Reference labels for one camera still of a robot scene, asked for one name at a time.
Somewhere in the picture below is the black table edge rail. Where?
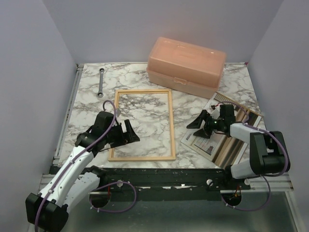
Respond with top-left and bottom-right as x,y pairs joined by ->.
49,166 -> 252,203

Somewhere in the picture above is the silver ratchet wrench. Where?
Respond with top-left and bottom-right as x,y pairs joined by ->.
97,68 -> 105,98

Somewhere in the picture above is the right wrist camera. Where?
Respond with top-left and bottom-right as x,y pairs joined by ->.
210,103 -> 221,119

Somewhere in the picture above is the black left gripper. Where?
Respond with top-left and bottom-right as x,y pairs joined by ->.
104,120 -> 140,148

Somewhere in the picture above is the translucent orange plastic box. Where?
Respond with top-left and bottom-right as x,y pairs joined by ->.
146,37 -> 226,99

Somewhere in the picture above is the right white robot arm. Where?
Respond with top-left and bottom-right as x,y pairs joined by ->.
186,101 -> 290,189

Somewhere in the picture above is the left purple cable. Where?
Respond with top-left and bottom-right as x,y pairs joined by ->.
33,100 -> 137,232

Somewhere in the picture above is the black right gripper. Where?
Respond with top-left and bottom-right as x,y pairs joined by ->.
187,110 -> 225,139

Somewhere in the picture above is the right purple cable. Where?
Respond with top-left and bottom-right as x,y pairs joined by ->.
221,101 -> 290,210

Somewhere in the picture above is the light wooden picture frame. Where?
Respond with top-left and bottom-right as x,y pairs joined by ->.
108,88 -> 176,161

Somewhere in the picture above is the aluminium side rail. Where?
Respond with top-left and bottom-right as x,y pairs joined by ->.
52,64 -> 84,166

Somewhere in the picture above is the purple cable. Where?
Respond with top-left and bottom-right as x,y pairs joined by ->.
33,100 -> 137,232
221,101 -> 290,210

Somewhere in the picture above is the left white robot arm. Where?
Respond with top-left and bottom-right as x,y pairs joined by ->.
26,111 -> 140,232

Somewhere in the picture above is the photo print with window scene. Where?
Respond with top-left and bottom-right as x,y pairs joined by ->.
181,92 -> 262,169

